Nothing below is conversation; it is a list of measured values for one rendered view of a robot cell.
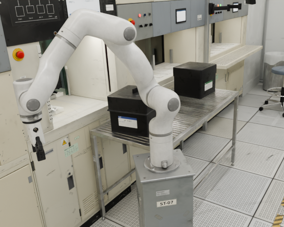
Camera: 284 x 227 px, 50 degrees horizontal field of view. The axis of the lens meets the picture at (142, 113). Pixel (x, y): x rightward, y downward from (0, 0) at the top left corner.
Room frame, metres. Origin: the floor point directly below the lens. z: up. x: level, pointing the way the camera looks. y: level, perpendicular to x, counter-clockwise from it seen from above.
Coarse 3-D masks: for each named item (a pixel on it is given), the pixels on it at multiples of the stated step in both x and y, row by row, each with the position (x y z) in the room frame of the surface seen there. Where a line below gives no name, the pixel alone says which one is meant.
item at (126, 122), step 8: (112, 112) 1.86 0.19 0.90; (152, 112) 1.82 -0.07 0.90; (112, 120) 1.86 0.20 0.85; (120, 120) 1.83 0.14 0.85; (128, 120) 1.80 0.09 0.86; (136, 120) 1.77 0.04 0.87; (144, 120) 1.75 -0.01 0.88; (112, 128) 1.86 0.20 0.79; (120, 128) 1.83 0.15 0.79; (128, 128) 1.80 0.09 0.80; (136, 128) 1.78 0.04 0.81; (144, 128) 1.75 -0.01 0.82; (144, 136) 1.75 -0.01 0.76
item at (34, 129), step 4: (40, 120) 1.11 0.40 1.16; (28, 124) 1.08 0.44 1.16; (32, 124) 1.08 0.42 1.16; (36, 124) 1.08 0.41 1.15; (40, 124) 1.09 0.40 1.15; (28, 128) 1.08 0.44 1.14; (32, 128) 1.08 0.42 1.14; (36, 128) 1.09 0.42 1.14; (40, 128) 1.09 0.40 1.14; (28, 132) 1.10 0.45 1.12; (32, 132) 1.07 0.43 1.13; (36, 132) 1.08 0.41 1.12; (40, 132) 1.08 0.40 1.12; (32, 136) 1.07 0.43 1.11; (36, 136) 1.08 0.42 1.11; (40, 136) 1.08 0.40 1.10; (32, 140) 1.07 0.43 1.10; (40, 140) 1.08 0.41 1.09; (44, 140) 1.09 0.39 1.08; (32, 144) 1.08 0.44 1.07; (44, 144) 1.09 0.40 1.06
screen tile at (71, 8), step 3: (81, 0) 2.00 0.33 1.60; (81, 3) 1.99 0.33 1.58; (69, 6) 1.91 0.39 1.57; (72, 6) 1.93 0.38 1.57; (75, 6) 1.95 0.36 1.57; (78, 6) 1.97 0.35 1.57; (81, 6) 1.99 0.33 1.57; (69, 9) 1.91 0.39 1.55; (72, 9) 1.93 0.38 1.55; (75, 9) 1.95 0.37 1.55
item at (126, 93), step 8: (128, 88) 2.02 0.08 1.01; (136, 88) 1.92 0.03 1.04; (112, 96) 1.85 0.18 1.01; (120, 96) 1.84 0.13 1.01; (128, 96) 1.83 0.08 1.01; (136, 96) 1.82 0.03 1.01; (112, 104) 1.85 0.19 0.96; (120, 104) 1.82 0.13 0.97; (128, 104) 1.79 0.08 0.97; (136, 104) 1.76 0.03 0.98; (144, 104) 1.74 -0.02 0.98; (120, 112) 1.82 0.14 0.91; (128, 112) 1.79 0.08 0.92; (136, 112) 1.77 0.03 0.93; (144, 112) 1.74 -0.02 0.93
